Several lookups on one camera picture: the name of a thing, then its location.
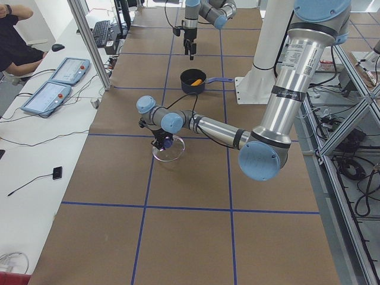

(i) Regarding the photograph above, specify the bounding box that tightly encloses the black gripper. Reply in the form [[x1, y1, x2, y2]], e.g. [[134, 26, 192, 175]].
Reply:
[[151, 128, 172, 151], [183, 27, 197, 61]]

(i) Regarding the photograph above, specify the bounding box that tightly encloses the small black device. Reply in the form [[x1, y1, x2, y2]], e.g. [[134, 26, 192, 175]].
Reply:
[[52, 166, 63, 180]]

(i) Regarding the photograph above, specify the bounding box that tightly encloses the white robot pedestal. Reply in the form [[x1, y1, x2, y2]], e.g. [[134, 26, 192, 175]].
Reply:
[[235, 0, 295, 105]]

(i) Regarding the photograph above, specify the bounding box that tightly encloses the brown table mat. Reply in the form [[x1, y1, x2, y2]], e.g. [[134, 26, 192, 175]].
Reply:
[[30, 8, 340, 284]]

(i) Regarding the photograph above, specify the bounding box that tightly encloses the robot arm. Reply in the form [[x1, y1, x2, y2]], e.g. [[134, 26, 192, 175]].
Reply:
[[180, 0, 237, 61], [137, 1, 351, 181]]

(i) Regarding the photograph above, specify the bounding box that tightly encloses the teach pendant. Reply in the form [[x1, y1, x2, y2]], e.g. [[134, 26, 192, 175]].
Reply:
[[21, 81, 72, 118], [49, 57, 90, 86]]

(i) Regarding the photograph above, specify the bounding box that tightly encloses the lower teach pendant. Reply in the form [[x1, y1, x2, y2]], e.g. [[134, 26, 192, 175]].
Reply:
[[21, 81, 72, 118]]

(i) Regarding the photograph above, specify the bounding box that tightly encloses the yellow corn cob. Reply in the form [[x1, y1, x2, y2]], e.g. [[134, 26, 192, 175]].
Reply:
[[191, 79, 203, 86]]

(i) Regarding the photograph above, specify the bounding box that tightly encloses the glass lid with blue knob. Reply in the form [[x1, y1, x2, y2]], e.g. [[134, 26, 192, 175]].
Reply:
[[152, 135, 185, 162]]

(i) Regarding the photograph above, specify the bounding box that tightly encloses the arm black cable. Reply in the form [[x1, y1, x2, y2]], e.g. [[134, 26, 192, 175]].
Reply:
[[164, 92, 200, 119]]

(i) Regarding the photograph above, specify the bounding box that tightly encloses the aluminium frame post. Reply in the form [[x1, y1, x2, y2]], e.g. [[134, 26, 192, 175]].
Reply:
[[67, 0, 111, 91]]

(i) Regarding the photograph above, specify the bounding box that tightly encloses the dark blue saucepan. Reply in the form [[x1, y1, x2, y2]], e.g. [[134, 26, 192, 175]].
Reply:
[[180, 68, 235, 94]]

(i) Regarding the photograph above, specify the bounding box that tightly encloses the black keyboard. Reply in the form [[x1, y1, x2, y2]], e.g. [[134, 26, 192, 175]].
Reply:
[[92, 20, 110, 48]]

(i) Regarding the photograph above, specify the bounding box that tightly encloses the seated person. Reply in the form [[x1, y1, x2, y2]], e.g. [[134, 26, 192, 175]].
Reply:
[[1, 4, 47, 77]]

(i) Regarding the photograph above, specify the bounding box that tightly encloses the upper teach pendant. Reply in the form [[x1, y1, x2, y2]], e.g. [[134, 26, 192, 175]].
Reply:
[[49, 57, 90, 86]]

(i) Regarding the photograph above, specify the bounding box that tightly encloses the black computer mouse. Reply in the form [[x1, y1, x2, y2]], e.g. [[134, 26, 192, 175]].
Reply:
[[51, 43, 65, 52]]

